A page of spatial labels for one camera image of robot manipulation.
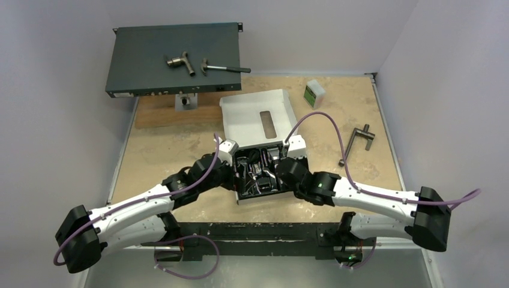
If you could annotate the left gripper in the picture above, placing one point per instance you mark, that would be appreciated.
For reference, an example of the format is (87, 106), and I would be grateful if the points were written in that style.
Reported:
(230, 184)

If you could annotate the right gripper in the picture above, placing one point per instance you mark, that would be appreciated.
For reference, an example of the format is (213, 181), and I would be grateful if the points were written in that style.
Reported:
(283, 166)

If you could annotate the white hair clipper kit box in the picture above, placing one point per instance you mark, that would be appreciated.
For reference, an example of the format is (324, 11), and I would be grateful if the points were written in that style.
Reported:
(259, 119)

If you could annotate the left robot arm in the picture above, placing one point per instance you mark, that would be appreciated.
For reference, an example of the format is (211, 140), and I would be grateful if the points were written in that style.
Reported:
(85, 234)

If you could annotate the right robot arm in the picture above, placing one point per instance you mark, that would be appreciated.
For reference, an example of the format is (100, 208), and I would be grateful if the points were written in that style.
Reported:
(418, 216)

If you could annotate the black plastic insert tray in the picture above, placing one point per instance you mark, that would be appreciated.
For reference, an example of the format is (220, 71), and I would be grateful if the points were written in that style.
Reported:
(255, 178)

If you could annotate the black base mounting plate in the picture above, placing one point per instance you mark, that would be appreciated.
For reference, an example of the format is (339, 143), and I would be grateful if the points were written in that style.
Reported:
(321, 241)

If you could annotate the white foam block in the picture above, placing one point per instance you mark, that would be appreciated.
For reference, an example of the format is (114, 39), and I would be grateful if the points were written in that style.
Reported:
(314, 94)

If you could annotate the wooden board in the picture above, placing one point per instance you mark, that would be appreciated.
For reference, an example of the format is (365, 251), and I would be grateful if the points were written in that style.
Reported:
(160, 110)

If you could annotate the small claw hammer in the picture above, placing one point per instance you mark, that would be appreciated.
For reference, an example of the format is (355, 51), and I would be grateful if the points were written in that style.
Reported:
(222, 68)

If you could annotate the metal pipe tee fitting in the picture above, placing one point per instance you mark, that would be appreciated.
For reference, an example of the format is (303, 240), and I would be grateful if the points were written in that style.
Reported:
(179, 61)

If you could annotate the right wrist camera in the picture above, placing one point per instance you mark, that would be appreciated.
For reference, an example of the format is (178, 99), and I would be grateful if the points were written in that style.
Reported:
(296, 147)

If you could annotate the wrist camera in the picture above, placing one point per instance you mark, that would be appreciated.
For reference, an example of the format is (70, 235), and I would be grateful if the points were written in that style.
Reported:
(296, 147)
(227, 150)

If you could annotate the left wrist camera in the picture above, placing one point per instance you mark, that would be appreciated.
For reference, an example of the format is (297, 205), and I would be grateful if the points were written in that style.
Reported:
(227, 150)

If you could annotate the small metal bracket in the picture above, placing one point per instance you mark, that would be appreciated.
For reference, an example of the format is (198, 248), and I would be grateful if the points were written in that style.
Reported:
(185, 102)

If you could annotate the dark rack-mount equipment case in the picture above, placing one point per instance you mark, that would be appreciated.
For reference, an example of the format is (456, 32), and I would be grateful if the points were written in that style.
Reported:
(138, 69)

